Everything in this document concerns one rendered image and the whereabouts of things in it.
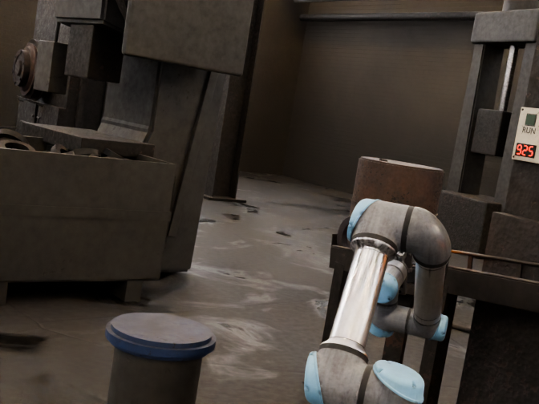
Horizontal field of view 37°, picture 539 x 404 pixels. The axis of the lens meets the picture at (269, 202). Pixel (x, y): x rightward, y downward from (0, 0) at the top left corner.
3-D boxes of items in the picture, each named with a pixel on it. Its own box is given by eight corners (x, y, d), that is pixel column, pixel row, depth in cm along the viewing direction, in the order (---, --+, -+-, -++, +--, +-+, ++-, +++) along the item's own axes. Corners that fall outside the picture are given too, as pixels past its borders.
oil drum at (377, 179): (382, 278, 590) (403, 159, 580) (440, 300, 542) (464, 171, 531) (319, 277, 556) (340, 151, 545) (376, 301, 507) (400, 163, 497)
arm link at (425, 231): (461, 204, 193) (449, 321, 229) (416, 196, 197) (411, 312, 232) (452, 240, 186) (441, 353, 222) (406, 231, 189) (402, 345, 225)
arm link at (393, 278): (365, 303, 222) (368, 276, 219) (375, 288, 232) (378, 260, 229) (393, 309, 220) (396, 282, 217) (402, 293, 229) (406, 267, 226)
